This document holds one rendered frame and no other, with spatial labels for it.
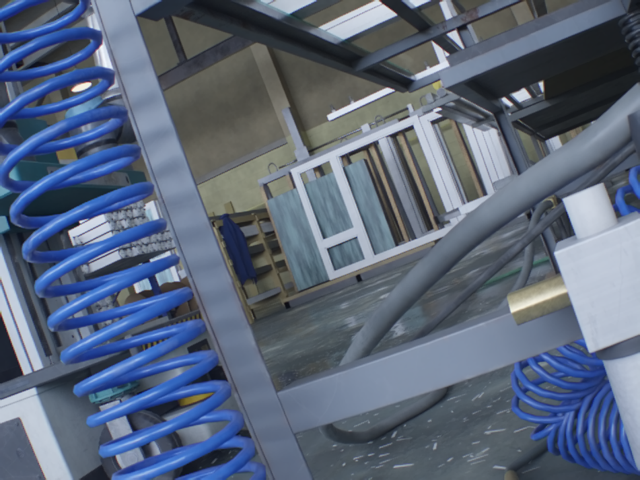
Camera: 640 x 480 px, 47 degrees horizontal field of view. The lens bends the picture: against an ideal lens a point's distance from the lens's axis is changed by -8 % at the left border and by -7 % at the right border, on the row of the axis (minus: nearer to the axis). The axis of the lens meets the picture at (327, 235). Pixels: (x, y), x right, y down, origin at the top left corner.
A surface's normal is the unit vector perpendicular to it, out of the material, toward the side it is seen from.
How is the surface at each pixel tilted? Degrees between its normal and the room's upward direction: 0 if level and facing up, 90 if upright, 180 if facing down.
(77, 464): 90
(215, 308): 90
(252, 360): 90
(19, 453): 90
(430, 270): 113
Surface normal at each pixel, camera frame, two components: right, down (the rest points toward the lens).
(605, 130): -0.78, 0.00
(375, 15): -0.32, 0.09
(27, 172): 0.91, -0.36
